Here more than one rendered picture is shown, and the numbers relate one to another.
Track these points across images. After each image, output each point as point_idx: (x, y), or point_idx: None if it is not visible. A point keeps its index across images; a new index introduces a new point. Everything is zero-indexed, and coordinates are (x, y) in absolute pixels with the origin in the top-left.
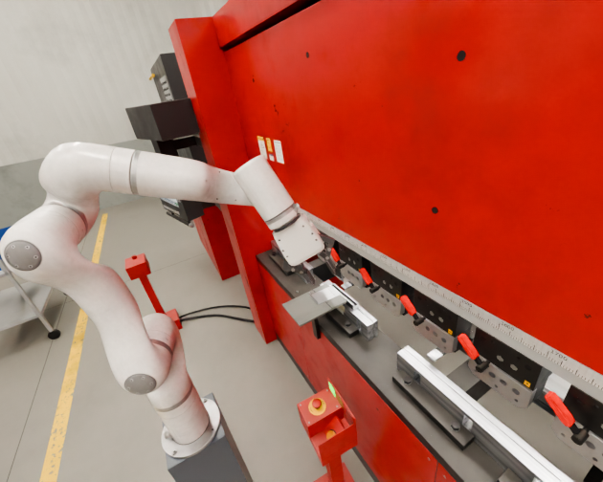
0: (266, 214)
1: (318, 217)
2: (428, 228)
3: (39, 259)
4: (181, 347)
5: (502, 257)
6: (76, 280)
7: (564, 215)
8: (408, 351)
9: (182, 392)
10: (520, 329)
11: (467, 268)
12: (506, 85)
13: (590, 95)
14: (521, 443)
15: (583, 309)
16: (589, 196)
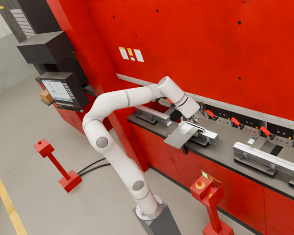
0: (175, 100)
1: None
2: (238, 86)
3: (107, 141)
4: None
5: (270, 92)
6: (112, 148)
7: (286, 75)
8: (238, 144)
9: (147, 188)
10: (282, 118)
11: (258, 99)
12: (258, 34)
13: (283, 39)
14: None
15: None
16: (291, 69)
